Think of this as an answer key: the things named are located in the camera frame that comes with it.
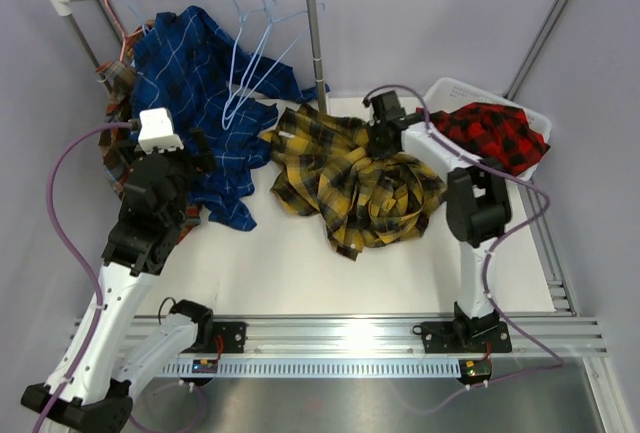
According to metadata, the light blue hanger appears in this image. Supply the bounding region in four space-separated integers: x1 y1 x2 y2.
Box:
234 0 326 104
124 0 151 36
221 0 281 130

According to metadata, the white plastic basket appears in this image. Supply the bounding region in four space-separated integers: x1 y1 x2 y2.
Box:
425 78 552 181

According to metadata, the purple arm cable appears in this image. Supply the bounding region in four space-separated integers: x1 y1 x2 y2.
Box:
362 84 566 414
29 120 211 433

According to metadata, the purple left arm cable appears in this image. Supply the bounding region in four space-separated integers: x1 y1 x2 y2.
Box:
29 120 211 433

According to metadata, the blue plaid shirt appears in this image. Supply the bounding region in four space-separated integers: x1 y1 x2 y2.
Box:
127 5 332 233

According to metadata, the brown orange plaid shirt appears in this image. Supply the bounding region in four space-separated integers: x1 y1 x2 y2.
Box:
94 25 204 244

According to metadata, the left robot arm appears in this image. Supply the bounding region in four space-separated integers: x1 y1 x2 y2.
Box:
21 129 219 432

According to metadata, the yellow black plaid shirt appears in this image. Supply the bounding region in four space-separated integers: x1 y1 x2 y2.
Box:
261 105 446 260

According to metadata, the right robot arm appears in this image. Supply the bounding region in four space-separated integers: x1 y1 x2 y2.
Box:
368 118 512 353

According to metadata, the pink wire hanger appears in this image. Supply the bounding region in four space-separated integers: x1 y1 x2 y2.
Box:
103 0 133 65

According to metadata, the white slotted cable duct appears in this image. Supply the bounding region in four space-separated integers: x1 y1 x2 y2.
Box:
151 357 462 380

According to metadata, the aluminium mounting rail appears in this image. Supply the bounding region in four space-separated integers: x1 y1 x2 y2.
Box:
64 315 609 359

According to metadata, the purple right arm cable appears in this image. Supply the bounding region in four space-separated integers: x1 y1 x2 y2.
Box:
362 84 566 414

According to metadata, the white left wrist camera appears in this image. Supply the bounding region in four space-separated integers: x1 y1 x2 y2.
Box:
138 108 184 155

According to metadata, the red black plaid shirt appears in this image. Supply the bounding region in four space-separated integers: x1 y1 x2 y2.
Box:
430 102 550 176

